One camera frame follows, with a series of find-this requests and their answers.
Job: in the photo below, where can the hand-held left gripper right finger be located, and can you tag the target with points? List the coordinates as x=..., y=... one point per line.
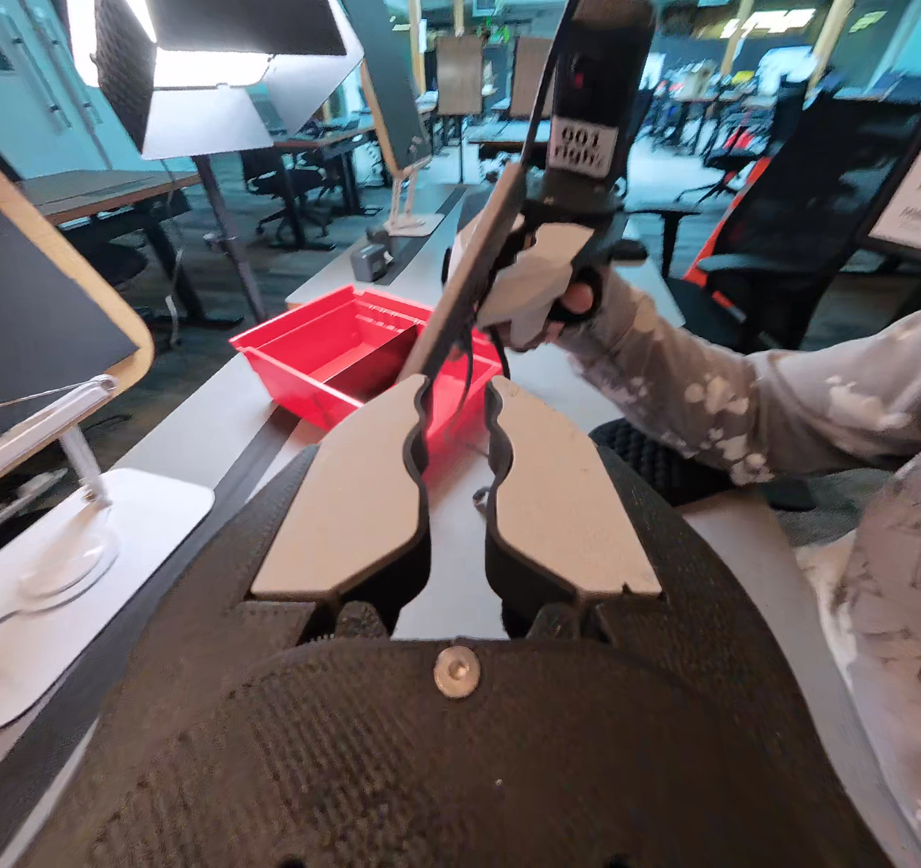
x=568, y=515

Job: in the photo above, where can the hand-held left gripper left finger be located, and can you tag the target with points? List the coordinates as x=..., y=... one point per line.
x=345, y=515

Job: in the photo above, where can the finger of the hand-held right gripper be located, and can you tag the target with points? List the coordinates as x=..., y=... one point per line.
x=547, y=253
x=522, y=314

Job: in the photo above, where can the red plastic bin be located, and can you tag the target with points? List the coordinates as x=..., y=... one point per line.
x=302, y=350

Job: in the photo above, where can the person's right forearm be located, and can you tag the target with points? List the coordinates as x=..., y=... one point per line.
x=719, y=393

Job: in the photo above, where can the person's right hand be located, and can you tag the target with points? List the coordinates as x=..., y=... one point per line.
x=579, y=298

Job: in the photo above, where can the whiteboard on stand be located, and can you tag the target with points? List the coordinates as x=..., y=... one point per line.
x=459, y=77
x=529, y=77

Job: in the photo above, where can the black honeycomb pad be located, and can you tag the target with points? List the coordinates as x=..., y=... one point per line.
x=647, y=458

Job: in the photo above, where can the grey top desk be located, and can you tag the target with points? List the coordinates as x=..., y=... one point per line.
x=496, y=136

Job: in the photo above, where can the black bin divider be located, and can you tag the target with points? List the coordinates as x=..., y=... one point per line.
x=374, y=368

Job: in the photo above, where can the orange traffic cone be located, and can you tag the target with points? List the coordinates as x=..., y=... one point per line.
x=696, y=274

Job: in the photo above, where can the black chair armrest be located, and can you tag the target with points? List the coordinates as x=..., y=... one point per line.
x=784, y=497

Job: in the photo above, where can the wooden top desk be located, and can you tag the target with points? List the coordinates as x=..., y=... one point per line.
x=108, y=188
x=324, y=136

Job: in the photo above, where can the person's torso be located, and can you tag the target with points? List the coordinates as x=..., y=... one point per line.
x=878, y=594

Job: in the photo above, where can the studio light on stand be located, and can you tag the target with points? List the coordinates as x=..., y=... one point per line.
x=216, y=120

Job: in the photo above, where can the grey cube camera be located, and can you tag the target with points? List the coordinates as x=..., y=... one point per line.
x=370, y=261

